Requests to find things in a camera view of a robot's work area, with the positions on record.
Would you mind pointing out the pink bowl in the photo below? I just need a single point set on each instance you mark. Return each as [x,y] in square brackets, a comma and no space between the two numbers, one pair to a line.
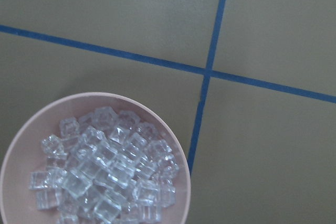
[24,155]

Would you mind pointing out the clear ice cubes pile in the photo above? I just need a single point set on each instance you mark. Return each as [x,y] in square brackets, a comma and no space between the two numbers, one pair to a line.
[106,167]

